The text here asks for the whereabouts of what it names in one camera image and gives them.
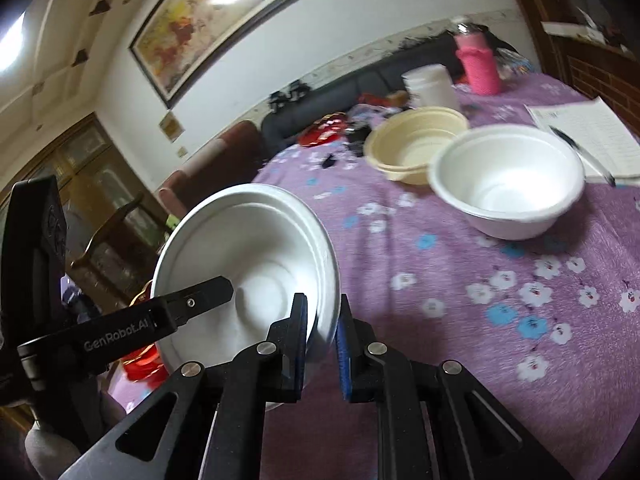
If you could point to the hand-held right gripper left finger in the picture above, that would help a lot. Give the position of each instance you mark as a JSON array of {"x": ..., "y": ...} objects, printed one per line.
[{"x": 300, "y": 340}]

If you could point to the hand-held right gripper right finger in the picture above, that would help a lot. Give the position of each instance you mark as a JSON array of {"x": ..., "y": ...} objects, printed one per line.
[{"x": 344, "y": 355}]

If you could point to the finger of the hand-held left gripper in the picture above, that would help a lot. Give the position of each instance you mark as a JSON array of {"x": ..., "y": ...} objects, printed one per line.
[{"x": 200, "y": 300}]

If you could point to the white bowl stack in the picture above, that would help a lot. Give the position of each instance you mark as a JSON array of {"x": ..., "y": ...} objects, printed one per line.
[{"x": 250, "y": 240}]

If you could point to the dark wooden chair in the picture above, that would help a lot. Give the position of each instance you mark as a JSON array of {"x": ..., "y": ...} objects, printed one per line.
[{"x": 115, "y": 230}]

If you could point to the red glass plate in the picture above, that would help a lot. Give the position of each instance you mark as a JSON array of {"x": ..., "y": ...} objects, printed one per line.
[
  {"x": 320, "y": 136},
  {"x": 140, "y": 367}
]

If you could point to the brown armchair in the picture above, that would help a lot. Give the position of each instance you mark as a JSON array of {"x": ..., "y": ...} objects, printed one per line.
[{"x": 225, "y": 150}]

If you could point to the small black gadget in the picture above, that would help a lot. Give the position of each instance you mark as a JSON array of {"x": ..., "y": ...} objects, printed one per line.
[
  {"x": 279, "y": 101},
  {"x": 300, "y": 90}
]

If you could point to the beige plastic bowl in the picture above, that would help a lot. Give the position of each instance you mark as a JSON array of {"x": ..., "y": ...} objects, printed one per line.
[{"x": 400, "y": 145}]

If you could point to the ceiling light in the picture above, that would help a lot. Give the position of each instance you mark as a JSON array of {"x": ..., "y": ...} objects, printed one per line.
[{"x": 12, "y": 42}]

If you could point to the large white paper bowl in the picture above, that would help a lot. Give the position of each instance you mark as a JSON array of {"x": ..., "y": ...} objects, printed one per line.
[{"x": 500, "y": 185}]

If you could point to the brown wooden lid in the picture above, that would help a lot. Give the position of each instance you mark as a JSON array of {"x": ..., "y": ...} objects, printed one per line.
[{"x": 397, "y": 99}]

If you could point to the black sofa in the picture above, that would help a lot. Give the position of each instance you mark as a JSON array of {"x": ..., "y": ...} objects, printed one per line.
[{"x": 380, "y": 75}]

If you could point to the white plastic jar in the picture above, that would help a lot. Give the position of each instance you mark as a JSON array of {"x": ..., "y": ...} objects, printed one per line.
[{"x": 432, "y": 87}]

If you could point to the black ballpoint pen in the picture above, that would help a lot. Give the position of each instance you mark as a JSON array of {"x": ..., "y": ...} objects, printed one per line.
[{"x": 580, "y": 152}]

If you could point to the pink bottle with knit sleeve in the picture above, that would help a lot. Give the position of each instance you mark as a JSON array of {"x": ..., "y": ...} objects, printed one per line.
[{"x": 477, "y": 70}]

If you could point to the lined paper notebook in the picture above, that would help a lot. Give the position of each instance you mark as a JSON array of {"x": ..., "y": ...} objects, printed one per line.
[{"x": 590, "y": 125}]

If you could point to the clear plastic bag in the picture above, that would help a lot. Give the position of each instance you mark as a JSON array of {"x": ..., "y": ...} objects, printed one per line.
[{"x": 517, "y": 64}]

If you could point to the brown wooden cabinet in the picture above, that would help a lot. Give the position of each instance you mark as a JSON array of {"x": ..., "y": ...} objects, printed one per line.
[{"x": 600, "y": 80}]

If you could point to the flat white box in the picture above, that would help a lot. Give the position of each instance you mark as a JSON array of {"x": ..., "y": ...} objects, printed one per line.
[{"x": 572, "y": 30}]

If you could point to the small yellow wall plaque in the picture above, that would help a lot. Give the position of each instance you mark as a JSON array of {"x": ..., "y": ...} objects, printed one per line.
[{"x": 170, "y": 126}]

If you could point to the framed wall painting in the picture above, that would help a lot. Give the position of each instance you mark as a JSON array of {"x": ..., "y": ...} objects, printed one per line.
[{"x": 210, "y": 20}]

